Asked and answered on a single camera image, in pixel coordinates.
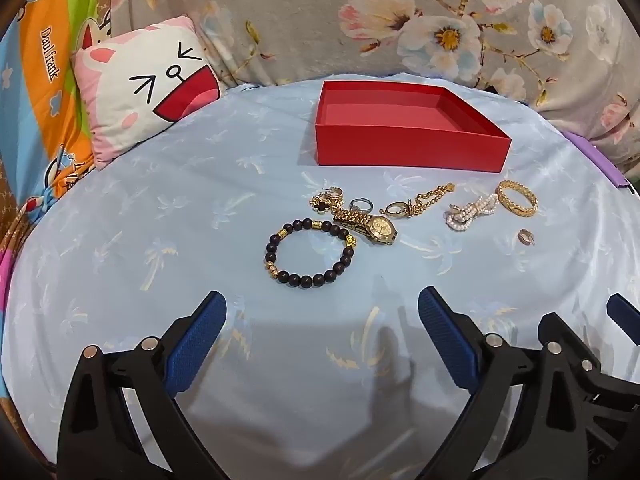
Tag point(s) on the gold hoop earring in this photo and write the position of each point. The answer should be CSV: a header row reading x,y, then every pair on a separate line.
x,y
339,191

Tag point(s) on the light blue palm print sheet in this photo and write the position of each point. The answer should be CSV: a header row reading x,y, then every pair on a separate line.
x,y
150,285

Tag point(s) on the grey floral blanket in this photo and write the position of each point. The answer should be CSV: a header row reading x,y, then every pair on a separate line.
x,y
300,20

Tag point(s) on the cat face pillow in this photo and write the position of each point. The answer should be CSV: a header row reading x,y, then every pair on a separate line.
x,y
135,110

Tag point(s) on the red cardboard box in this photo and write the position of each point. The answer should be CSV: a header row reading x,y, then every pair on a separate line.
x,y
410,145

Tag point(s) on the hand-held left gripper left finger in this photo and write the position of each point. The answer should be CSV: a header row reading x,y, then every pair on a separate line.
x,y
197,340

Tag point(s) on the colourful cartoon blanket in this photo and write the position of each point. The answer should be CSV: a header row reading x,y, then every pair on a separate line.
x,y
45,85

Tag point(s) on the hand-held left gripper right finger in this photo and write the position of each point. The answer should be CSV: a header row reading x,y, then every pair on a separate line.
x,y
447,342

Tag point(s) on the gold wristwatch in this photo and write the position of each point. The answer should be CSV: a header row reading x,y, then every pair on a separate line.
x,y
380,227

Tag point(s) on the purple mat edge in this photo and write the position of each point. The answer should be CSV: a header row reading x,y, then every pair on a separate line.
x,y
597,152

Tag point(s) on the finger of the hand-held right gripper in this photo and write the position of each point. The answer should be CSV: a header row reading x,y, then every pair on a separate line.
x,y
617,385
625,317

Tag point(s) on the gold braided bangle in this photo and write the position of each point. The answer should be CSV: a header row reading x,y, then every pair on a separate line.
x,y
505,202

